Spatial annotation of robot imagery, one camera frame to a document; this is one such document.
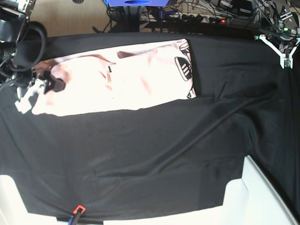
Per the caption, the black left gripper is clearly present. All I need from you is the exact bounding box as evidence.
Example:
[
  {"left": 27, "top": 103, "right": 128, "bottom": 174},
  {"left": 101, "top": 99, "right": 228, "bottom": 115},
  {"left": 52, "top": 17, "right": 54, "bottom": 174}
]
[{"left": 255, "top": 25, "right": 300, "bottom": 69}]

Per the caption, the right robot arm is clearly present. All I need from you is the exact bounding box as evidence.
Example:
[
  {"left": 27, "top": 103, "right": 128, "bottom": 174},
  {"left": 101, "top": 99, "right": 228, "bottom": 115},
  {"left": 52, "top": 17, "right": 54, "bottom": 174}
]
[{"left": 0, "top": 0, "right": 66, "bottom": 114}]

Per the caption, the pink T-shirt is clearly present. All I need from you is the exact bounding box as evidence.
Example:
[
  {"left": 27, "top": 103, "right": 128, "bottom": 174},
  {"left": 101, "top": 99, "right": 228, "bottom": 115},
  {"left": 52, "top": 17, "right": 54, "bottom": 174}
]
[{"left": 32, "top": 39, "right": 196, "bottom": 117}]

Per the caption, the black power strip with cables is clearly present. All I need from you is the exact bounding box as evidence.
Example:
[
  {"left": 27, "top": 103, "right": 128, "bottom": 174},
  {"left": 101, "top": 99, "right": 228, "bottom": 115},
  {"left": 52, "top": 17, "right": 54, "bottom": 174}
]
[{"left": 140, "top": 8, "right": 228, "bottom": 25}]

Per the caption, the white bin left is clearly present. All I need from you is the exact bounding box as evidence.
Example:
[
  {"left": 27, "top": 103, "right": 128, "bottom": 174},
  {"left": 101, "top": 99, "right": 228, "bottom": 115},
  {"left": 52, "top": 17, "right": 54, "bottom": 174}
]
[{"left": 0, "top": 175, "right": 57, "bottom": 225}]

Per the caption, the blue box with hole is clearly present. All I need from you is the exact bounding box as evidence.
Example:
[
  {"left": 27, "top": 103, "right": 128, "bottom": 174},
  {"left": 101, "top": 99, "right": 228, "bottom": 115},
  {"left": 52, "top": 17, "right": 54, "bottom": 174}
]
[{"left": 104, "top": 0, "right": 169, "bottom": 7}]

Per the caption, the white bin right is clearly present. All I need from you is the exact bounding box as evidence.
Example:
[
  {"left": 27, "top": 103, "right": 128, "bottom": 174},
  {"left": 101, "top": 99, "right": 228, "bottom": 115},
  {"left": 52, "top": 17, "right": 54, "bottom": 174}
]
[{"left": 220, "top": 155, "right": 300, "bottom": 225}]

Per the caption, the orange blue clamp bottom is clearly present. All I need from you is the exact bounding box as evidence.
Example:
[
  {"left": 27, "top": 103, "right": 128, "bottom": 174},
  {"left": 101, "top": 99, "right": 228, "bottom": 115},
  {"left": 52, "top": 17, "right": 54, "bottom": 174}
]
[{"left": 68, "top": 205, "right": 86, "bottom": 225}]

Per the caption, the black table cloth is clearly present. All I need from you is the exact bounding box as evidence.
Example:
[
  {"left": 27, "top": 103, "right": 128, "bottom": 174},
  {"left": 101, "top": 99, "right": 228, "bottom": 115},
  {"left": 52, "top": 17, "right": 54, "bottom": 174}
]
[{"left": 0, "top": 35, "right": 300, "bottom": 221}]

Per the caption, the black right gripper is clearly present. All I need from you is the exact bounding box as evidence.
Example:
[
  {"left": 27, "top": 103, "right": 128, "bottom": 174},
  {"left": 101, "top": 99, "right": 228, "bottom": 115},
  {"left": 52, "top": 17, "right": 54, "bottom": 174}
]
[{"left": 0, "top": 67, "right": 66, "bottom": 114}]

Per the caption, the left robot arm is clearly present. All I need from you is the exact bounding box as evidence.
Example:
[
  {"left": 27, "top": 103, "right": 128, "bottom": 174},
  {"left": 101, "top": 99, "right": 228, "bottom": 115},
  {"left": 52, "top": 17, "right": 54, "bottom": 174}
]
[{"left": 254, "top": 0, "right": 300, "bottom": 69}]

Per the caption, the white bin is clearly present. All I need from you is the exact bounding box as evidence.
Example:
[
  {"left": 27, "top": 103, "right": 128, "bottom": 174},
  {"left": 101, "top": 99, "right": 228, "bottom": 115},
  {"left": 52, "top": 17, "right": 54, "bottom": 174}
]
[
  {"left": 0, "top": 175, "right": 57, "bottom": 225},
  {"left": 220, "top": 155, "right": 300, "bottom": 225}
]

